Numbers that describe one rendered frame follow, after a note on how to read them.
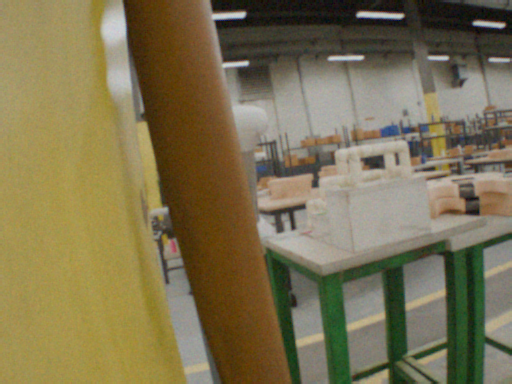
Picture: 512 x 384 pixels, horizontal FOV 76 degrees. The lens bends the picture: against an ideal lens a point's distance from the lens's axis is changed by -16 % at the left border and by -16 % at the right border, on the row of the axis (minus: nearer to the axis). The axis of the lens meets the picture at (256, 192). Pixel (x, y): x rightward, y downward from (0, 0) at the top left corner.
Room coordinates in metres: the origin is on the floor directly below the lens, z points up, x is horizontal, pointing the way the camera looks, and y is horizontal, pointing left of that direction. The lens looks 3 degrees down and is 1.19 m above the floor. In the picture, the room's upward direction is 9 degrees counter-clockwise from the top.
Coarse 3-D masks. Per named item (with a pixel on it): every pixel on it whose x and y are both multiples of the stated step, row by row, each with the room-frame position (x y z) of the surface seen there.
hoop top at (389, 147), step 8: (376, 144) 1.02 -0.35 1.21; (384, 144) 1.02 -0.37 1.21; (392, 144) 1.03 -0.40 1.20; (400, 144) 1.03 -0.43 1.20; (352, 152) 1.00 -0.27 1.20; (360, 152) 1.00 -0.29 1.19; (368, 152) 1.01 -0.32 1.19; (376, 152) 1.01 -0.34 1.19; (384, 152) 1.02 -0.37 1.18; (392, 152) 1.03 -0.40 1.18
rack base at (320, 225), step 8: (312, 216) 1.25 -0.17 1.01; (320, 216) 1.18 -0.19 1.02; (312, 224) 1.26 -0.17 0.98; (320, 224) 1.19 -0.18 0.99; (328, 224) 1.13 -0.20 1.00; (312, 232) 1.27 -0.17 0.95; (320, 232) 1.20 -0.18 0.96; (328, 232) 1.13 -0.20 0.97; (320, 240) 1.21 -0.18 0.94; (328, 240) 1.14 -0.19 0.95
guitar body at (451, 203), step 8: (488, 192) 1.21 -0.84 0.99; (496, 192) 1.19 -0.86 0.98; (440, 200) 1.25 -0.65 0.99; (448, 200) 1.25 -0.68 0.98; (456, 200) 1.23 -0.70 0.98; (464, 200) 1.17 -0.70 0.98; (472, 200) 1.19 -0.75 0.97; (480, 200) 1.22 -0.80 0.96; (488, 200) 1.22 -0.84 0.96; (496, 200) 1.19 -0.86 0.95; (504, 200) 1.15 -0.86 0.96; (432, 208) 1.20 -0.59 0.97; (440, 208) 1.25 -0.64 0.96; (448, 208) 1.25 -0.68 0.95; (456, 208) 1.23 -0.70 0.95; (464, 208) 1.17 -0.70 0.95; (472, 208) 1.16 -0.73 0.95; (432, 216) 1.20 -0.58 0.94
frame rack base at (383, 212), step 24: (336, 192) 1.04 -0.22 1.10; (360, 192) 0.98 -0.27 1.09; (384, 192) 1.00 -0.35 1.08; (408, 192) 1.02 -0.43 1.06; (336, 216) 1.06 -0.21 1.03; (360, 216) 0.98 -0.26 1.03; (384, 216) 1.00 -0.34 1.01; (408, 216) 1.02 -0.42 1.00; (336, 240) 1.08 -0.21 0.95; (360, 240) 0.98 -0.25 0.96; (384, 240) 1.00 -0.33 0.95
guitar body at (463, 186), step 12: (432, 180) 1.54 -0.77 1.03; (444, 180) 1.45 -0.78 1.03; (456, 180) 1.41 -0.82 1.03; (468, 180) 1.28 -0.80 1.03; (480, 180) 1.22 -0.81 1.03; (492, 180) 1.18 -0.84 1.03; (504, 180) 1.10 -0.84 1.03; (432, 192) 1.26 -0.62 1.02; (444, 192) 1.27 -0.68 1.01; (456, 192) 1.23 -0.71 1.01; (468, 192) 1.16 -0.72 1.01; (480, 192) 1.21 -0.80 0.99; (504, 192) 1.11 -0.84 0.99
